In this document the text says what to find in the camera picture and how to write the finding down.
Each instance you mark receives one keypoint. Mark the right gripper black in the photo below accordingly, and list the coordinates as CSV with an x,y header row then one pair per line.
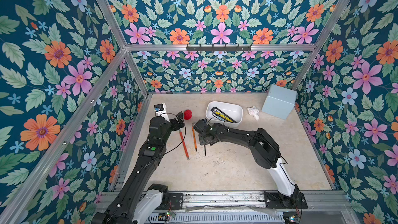
x,y
200,126

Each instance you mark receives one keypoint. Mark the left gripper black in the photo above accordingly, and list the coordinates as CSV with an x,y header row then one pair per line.
x,y
175,127

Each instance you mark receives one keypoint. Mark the large black hex key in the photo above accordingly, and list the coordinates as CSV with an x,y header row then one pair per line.
x,y
222,114

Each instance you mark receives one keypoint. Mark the yellow handled hex key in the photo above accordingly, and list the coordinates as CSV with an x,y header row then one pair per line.
x,y
224,117

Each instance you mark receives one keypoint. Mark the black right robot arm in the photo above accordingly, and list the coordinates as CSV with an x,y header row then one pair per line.
x,y
266,154

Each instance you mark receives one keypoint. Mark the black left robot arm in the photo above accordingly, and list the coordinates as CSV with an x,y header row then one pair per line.
x,y
129,207

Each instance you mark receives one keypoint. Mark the white storage box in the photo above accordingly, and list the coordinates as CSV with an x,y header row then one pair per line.
x,y
232,110

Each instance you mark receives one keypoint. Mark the light blue box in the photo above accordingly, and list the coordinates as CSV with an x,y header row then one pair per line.
x,y
279,102

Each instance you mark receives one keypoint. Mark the red plush apple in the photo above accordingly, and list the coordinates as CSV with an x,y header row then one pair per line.
x,y
187,114

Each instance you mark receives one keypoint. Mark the white plush bunny toy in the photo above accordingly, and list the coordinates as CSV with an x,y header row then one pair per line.
x,y
254,112

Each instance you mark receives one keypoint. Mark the orange handled hex key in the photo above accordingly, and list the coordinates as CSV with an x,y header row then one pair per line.
x,y
194,137

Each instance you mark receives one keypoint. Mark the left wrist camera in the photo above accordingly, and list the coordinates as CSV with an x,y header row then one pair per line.
x,y
161,111

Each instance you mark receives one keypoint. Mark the red handled hex key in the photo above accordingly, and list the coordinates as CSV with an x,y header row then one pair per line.
x,y
184,145

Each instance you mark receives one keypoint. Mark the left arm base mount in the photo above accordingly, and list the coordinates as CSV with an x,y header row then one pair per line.
x,y
156,197

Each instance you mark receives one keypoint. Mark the black hook rail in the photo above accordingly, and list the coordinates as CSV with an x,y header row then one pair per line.
x,y
213,47

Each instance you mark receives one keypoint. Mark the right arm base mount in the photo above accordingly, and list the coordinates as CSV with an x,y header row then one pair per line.
x,y
277,200

